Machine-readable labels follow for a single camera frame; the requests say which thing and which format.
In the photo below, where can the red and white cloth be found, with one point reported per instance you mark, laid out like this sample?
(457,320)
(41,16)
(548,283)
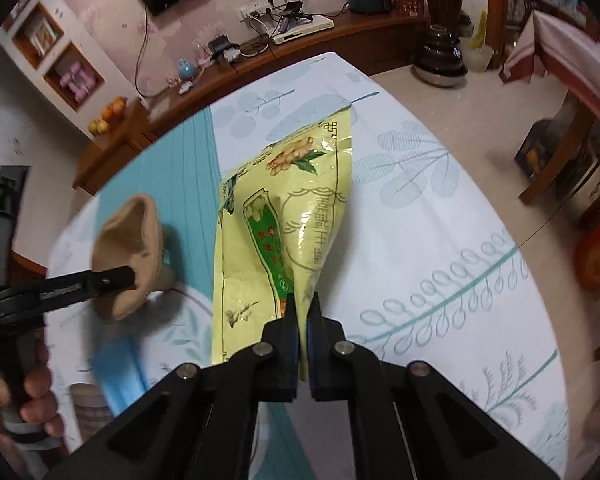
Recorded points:
(545,55)

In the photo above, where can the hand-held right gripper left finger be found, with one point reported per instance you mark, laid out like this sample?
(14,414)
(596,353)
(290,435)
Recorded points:
(292,345)

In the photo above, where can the yellow green printed bag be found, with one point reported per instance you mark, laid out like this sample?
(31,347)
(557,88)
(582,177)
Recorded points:
(280,220)

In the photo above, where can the bowl of fruit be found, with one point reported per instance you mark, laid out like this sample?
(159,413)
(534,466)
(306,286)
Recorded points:
(107,116)

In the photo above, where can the white wall shelf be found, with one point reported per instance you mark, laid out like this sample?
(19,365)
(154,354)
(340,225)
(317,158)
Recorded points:
(25,50)

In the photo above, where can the wooden television cabinet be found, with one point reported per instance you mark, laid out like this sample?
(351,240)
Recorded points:
(260,75)

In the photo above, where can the white bucket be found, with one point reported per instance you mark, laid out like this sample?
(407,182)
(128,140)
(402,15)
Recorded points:
(479,59)

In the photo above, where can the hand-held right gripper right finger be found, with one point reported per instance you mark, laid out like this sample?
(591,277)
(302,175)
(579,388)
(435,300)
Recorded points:
(314,350)

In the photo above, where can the leaf print tablecloth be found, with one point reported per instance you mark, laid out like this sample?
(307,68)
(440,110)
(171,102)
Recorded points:
(430,220)

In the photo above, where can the checked white cup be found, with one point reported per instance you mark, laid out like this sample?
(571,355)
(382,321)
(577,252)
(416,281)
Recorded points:
(90,415)

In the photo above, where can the dark ceramic jar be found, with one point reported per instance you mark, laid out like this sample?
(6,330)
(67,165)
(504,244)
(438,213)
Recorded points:
(440,57)

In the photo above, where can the blue face mask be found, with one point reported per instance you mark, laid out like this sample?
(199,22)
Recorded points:
(122,375)

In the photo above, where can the brown pulp tray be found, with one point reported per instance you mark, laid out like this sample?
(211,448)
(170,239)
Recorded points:
(125,250)

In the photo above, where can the white set-top box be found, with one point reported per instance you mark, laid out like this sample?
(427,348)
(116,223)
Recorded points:
(302,30)

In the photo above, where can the black router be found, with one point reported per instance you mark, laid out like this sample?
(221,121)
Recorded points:
(223,46)

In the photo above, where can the person's left hand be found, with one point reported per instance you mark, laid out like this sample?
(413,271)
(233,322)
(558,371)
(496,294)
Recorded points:
(42,390)

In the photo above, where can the dark brown bin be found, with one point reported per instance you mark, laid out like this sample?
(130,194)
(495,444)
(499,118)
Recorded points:
(442,5)

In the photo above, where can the white power strip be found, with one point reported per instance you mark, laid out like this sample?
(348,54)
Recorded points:
(262,5)

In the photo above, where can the pink dumbbells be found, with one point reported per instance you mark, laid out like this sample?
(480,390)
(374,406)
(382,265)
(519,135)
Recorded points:
(77,80)

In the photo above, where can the dark cardboard box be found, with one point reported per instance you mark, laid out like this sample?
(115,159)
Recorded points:
(535,152)

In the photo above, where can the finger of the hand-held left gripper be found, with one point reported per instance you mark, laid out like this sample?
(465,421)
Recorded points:
(105,280)

